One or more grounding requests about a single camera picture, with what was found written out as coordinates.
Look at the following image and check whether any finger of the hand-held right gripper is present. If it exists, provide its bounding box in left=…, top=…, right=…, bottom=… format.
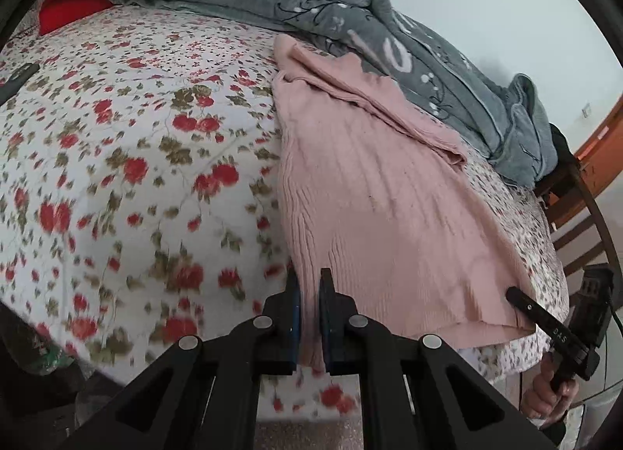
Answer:
left=505, top=287, right=561, bottom=340

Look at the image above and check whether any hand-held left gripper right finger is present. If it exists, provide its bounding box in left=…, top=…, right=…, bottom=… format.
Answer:
left=319, top=267, right=560, bottom=450

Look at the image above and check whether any grey printed quilt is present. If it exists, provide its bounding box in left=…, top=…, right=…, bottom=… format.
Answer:
left=46, top=0, right=558, bottom=188

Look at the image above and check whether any wooden chair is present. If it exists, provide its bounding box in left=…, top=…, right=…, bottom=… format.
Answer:
left=533, top=123, right=623, bottom=295

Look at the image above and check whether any red pillow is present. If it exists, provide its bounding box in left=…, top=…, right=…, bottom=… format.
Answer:
left=38, top=0, right=114, bottom=36

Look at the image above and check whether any pink knit sweater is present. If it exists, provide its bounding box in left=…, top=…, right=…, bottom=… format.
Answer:
left=271, top=34, right=539, bottom=373

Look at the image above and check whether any floral bed sheet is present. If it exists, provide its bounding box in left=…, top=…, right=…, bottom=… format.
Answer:
left=0, top=2, right=570, bottom=414

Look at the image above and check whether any black flat device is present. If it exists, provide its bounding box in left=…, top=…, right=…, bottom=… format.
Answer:
left=0, top=62, right=40, bottom=105

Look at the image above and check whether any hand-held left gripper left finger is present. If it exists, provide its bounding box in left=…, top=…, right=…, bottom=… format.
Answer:
left=58, top=266, right=303, bottom=450

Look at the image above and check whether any person's right hand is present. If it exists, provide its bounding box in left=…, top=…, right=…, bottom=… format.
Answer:
left=520, top=361, right=581, bottom=422

